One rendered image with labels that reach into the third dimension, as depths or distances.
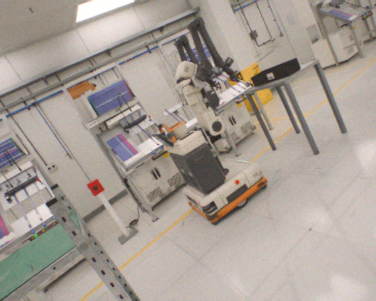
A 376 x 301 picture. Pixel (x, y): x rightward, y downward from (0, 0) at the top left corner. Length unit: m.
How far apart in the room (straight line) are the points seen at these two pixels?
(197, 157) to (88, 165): 3.03
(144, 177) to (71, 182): 1.84
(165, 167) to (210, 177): 1.33
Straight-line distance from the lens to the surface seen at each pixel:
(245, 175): 2.42
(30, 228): 3.10
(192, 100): 2.44
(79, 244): 0.87
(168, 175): 3.56
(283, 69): 2.73
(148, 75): 5.42
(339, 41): 6.47
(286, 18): 8.08
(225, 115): 4.04
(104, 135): 3.51
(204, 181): 2.29
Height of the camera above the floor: 1.19
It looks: 13 degrees down
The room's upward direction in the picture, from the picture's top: 29 degrees counter-clockwise
